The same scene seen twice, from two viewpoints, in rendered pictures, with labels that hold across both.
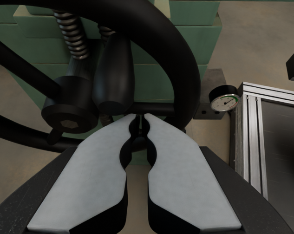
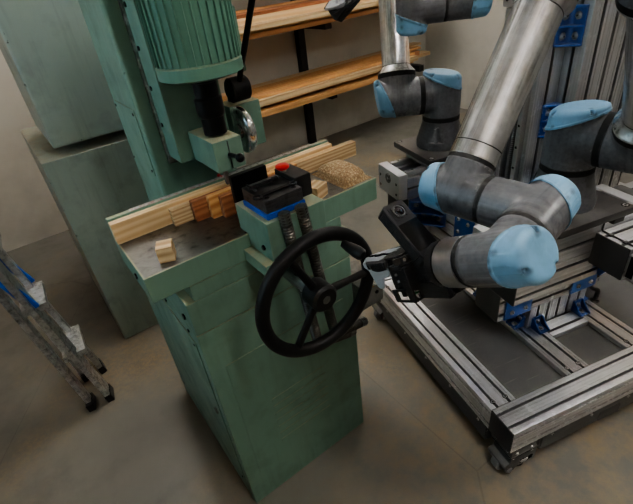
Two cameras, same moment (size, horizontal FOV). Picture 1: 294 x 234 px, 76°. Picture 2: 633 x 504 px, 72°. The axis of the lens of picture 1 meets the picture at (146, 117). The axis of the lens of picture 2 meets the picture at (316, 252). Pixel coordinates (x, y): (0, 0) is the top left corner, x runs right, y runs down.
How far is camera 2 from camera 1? 0.74 m
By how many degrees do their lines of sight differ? 33
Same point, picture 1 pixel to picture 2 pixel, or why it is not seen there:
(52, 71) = (238, 323)
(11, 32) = (216, 298)
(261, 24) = not seen: hidden behind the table
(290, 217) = (508, 362)
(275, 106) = not seen: hidden behind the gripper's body
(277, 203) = (489, 360)
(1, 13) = (214, 285)
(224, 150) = (409, 362)
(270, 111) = not seen: hidden behind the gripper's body
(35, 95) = (216, 367)
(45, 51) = (237, 304)
